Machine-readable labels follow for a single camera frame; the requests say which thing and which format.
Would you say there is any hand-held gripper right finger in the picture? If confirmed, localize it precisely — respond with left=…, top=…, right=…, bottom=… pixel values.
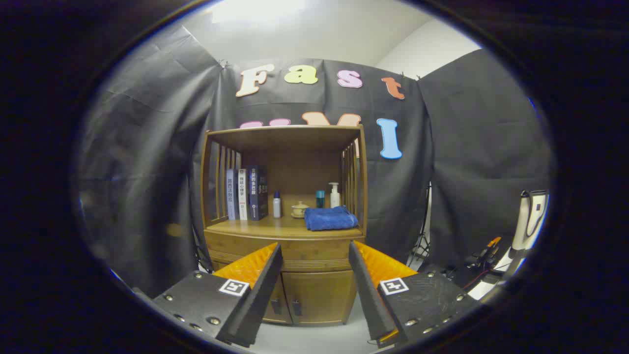
left=348, top=240, right=481, bottom=349

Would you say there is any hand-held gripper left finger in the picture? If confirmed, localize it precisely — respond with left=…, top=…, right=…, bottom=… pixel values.
left=151, top=242, right=284, bottom=348

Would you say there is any wooden drawer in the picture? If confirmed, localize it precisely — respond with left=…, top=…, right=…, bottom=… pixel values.
left=205, top=231, right=364, bottom=272

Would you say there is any wooden cabinet door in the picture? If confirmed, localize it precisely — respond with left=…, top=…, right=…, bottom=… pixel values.
left=263, top=273, right=293, bottom=324
left=283, top=270, right=357, bottom=325

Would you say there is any wooden countertop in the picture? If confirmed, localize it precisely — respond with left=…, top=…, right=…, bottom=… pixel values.
left=206, top=215, right=365, bottom=240

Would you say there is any wooden cabinet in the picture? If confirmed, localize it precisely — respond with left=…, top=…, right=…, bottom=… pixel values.
left=200, top=124, right=368, bottom=326

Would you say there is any blue towel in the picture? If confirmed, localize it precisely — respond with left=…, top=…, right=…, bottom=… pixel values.
left=304, top=206, right=359, bottom=232

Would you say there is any dark blue book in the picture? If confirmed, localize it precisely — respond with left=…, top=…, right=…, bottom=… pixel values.
left=247, top=166, right=269, bottom=221

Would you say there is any white book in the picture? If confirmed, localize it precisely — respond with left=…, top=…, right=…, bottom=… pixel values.
left=237, top=169, right=249, bottom=220

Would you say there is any lilac book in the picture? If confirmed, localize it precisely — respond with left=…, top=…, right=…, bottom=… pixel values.
left=226, top=169, right=238, bottom=220

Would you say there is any red cable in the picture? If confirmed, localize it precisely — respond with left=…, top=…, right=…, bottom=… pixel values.
left=462, top=269, right=494, bottom=291

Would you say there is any white bag black strap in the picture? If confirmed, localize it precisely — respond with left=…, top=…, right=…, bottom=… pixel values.
left=511, top=189, right=549, bottom=251

